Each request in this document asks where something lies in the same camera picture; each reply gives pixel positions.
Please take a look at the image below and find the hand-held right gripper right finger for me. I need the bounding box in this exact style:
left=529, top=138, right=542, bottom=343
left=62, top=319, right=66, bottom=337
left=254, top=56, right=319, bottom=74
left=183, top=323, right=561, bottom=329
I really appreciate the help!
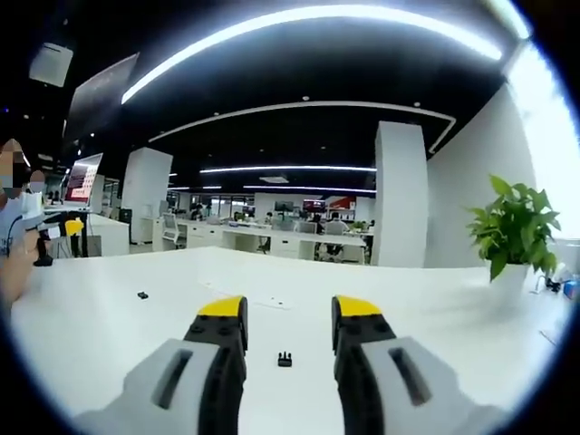
left=330, top=294, right=508, bottom=435

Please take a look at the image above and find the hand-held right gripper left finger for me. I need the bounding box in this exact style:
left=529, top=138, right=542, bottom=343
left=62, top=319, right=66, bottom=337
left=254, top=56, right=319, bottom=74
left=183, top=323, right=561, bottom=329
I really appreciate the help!
left=74, top=295, right=249, bottom=435

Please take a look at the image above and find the white low cabinet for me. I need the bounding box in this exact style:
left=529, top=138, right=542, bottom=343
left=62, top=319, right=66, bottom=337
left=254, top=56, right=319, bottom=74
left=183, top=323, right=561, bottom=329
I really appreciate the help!
left=85, top=211, right=132, bottom=257

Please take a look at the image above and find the person's grey shirt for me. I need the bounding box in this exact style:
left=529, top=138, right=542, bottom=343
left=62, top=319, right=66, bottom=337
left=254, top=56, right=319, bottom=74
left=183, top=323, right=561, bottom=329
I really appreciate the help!
left=0, top=194, right=24, bottom=269

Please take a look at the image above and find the display screen with red picture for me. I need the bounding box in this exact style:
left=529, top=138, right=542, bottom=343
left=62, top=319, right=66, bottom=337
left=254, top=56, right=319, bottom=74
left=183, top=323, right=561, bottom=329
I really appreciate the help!
left=63, top=152, right=104, bottom=210

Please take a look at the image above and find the white square pillar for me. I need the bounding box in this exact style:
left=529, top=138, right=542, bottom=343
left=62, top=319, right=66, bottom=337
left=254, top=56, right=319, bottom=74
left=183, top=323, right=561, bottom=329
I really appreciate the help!
left=121, top=147, right=174, bottom=246
left=373, top=120, right=430, bottom=268

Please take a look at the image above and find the white mesh office chair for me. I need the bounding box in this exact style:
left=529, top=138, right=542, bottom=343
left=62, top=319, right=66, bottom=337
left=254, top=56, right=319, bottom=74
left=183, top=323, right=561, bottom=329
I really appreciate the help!
left=160, top=213, right=188, bottom=249

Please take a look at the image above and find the grey hanging ceiling panel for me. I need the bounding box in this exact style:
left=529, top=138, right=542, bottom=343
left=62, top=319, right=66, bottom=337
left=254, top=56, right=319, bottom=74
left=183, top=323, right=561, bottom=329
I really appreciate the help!
left=63, top=52, right=140, bottom=140

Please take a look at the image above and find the white square ceiling device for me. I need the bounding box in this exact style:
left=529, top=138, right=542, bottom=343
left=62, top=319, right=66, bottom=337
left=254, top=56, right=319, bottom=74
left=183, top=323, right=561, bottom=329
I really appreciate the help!
left=29, top=42, right=74, bottom=87

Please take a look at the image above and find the row of white office desks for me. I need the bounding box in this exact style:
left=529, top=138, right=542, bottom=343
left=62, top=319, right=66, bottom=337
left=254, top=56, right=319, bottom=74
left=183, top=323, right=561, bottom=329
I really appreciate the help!
left=152, top=216, right=369, bottom=265

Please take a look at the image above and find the green potted plant white pot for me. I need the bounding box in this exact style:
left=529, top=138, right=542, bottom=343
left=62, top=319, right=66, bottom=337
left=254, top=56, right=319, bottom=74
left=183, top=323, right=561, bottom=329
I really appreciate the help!
left=466, top=174, right=562, bottom=296

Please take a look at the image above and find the straight ceiling light strip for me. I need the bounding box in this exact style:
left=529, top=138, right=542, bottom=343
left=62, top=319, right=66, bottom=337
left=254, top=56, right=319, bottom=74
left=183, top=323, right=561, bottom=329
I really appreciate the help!
left=243, top=184, right=378, bottom=194
left=198, top=165, right=378, bottom=175

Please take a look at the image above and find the thin bent ceiling light strip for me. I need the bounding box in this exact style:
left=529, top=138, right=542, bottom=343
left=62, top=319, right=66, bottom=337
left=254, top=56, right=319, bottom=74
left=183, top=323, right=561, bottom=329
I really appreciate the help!
left=148, top=101, right=457, bottom=155

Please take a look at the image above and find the wide curved ceiling light strip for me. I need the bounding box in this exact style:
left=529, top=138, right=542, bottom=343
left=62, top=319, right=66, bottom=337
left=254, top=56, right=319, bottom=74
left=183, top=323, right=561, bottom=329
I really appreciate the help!
left=121, top=4, right=504, bottom=105

